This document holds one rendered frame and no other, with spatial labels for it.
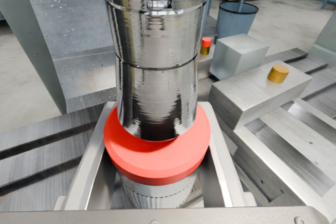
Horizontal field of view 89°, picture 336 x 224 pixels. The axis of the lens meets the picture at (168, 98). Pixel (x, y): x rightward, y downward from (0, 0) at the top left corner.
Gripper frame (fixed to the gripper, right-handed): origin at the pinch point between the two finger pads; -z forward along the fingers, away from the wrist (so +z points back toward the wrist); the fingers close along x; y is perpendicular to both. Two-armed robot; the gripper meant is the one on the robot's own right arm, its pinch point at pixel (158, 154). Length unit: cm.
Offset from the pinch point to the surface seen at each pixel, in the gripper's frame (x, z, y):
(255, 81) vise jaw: -13.6, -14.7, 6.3
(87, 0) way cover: 18.5, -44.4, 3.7
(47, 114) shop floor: 104, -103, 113
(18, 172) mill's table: 20.5, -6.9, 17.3
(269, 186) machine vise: -13.4, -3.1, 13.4
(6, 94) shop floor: 157, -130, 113
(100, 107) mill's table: 12.1, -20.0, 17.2
